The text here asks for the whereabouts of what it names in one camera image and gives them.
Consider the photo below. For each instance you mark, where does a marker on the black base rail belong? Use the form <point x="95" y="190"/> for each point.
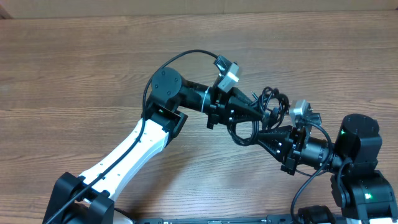
<point x="270" y="219"/>

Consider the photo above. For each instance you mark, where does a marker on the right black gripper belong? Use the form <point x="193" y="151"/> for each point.
<point x="294" y="148"/>

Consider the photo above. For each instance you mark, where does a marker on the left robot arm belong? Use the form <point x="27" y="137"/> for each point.
<point x="90" y="197"/>

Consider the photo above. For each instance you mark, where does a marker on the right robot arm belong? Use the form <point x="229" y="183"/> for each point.
<point x="358" y="188"/>

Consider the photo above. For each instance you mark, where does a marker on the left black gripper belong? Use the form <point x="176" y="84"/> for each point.
<point x="216" y="108"/>

